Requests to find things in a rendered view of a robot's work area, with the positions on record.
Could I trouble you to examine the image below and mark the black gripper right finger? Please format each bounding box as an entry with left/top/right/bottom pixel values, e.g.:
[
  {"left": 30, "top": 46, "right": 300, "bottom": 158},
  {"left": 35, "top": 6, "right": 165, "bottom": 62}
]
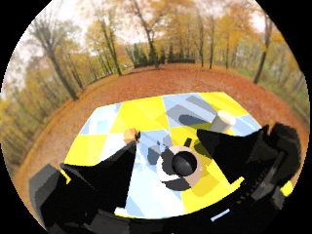
[{"left": 196, "top": 125, "right": 269, "bottom": 184}]

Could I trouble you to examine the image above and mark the cream cylinder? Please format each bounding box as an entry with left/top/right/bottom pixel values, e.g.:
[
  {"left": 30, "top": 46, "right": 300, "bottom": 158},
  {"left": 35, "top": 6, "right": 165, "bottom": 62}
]
[{"left": 208, "top": 109, "right": 237, "bottom": 134}]

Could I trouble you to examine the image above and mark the brown cardboard box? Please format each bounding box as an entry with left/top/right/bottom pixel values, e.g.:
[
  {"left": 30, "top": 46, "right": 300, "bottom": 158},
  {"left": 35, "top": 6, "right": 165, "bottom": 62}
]
[{"left": 122, "top": 129, "right": 139, "bottom": 144}]

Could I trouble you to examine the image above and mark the coffee plunger with black knob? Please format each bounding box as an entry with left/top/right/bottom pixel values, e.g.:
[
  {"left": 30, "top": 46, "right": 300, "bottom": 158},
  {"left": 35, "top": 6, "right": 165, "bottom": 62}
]
[{"left": 156, "top": 136, "right": 203, "bottom": 192}]

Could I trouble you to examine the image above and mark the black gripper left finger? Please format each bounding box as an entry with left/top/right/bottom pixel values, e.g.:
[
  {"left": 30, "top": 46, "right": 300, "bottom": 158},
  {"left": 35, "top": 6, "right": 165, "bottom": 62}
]
[{"left": 58, "top": 140, "right": 137, "bottom": 210}]

